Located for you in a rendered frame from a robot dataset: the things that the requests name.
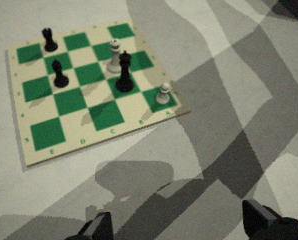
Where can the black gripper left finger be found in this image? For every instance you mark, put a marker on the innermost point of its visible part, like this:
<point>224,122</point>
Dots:
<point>98,229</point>

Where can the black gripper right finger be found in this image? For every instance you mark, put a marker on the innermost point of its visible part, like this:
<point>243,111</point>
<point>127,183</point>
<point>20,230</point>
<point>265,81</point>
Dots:
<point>275,227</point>

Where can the green and cream chessboard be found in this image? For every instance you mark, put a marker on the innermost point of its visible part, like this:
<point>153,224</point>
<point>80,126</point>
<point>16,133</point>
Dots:
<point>54,122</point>

